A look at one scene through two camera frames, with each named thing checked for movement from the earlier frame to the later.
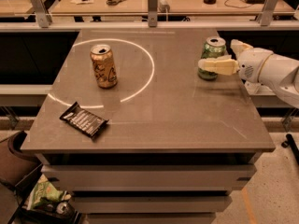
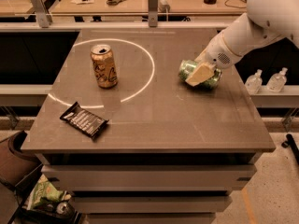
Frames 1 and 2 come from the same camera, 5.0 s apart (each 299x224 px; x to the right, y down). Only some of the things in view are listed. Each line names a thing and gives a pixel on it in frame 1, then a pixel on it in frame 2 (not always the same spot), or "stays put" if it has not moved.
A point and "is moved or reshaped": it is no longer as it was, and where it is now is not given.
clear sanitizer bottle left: x=252 y=88 stays put
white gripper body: x=249 y=64 → x=217 y=55
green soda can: x=213 y=47 is moved or reshaped
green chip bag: x=46 y=189 stays put
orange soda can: x=105 y=67 stays put
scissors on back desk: x=111 y=2 stays put
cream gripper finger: x=223 y=64 → x=202 y=73
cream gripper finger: x=238 y=47 → x=204 y=57
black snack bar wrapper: x=84 y=119 stays put
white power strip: x=163 y=5 stays put
